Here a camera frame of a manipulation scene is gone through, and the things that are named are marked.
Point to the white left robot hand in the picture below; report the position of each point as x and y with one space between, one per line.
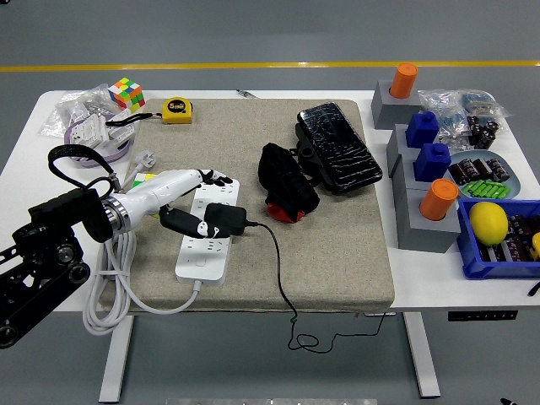
152 190

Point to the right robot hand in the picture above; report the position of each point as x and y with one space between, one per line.
507 402

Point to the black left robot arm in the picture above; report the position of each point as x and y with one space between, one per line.
55 211

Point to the small colourful puzzle cube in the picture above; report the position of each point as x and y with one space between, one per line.
141 180

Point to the yellow tape measure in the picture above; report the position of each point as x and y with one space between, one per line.
177 110

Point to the black table control panel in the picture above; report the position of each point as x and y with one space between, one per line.
483 316

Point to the white power strip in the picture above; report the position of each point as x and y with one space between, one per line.
206 261

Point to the white table leg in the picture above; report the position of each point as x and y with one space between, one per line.
422 358
116 358

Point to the purple plastic basket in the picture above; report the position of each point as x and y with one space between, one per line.
68 141

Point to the large colourful puzzle cube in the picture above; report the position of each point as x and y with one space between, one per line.
126 95

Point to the dark pen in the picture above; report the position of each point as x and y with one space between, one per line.
534 289

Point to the grey-brown mat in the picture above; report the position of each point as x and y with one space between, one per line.
253 261

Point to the blue plastic bin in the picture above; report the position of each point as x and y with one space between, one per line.
485 270

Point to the black cloth with red lining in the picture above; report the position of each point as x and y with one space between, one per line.
287 181

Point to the dark capacitors pile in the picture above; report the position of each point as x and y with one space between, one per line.
516 244

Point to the yellow rounded object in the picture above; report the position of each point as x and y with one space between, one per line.
536 244

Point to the yellow lemon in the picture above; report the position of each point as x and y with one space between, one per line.
488 223

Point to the grey block with round hole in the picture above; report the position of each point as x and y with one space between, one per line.
388 111
426 236

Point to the black glossy wrapped device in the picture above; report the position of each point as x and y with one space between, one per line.
337 147

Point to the green battery cell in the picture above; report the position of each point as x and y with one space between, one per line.
493 192
483 185
505 192
471 190

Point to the orange cylinder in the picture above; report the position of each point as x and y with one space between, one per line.
403 80
439 198

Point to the light blue plate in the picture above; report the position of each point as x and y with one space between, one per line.
515 181

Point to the dark brown capacitor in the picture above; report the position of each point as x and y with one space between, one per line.
482 169
463 173
499 170

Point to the grey block with square hole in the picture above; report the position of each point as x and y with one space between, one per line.
395 145
403 177

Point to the blue bottle-shaped block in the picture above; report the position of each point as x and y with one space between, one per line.
422 131
431 162

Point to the black capacitors cluster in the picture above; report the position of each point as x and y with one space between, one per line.
483 133

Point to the clear bag of blue parts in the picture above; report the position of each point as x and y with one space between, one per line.
443 114

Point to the clear bag of blue-white parts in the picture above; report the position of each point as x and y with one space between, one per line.
481 103

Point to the small white wall socket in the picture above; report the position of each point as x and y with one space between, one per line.
120 134

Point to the large white wall socket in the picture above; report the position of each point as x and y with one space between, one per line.
86 135

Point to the black plastic bracket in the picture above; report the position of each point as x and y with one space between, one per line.
310 158

